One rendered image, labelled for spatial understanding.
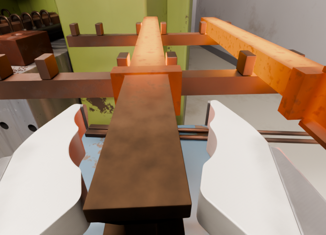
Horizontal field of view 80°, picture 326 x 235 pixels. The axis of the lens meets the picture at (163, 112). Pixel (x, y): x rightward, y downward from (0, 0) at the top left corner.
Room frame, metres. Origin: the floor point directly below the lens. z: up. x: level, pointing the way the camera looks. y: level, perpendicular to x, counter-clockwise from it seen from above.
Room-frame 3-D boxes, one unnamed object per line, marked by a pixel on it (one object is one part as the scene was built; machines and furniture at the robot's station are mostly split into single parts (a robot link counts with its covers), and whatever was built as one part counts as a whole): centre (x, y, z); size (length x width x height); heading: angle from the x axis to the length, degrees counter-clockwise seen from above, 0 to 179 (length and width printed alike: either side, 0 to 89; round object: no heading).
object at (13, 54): (0.55, 0.38, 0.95); 0.12 x 0.09 x 0.07; 171
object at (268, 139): (0.40, -0.10, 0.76); 0.60 x 0.04 x 0.01; 86
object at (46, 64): (0.29, 0.14, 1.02); 0.23 x 0.06 x 0.02; 2
